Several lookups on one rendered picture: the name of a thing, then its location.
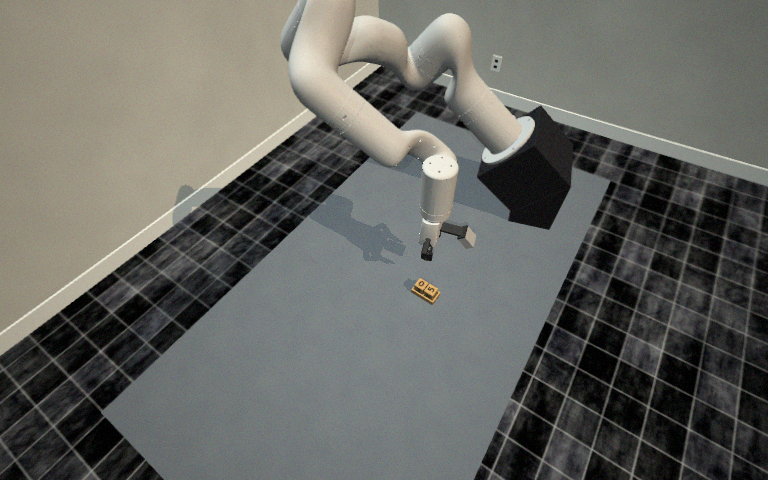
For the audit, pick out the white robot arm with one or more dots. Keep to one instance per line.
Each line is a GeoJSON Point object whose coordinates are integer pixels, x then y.
{"type": "Point", "coordinates": [446, 43]}

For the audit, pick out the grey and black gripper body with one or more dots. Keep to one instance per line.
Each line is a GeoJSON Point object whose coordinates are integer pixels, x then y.
{"type": "Point", "coordinates": [431, 230]}

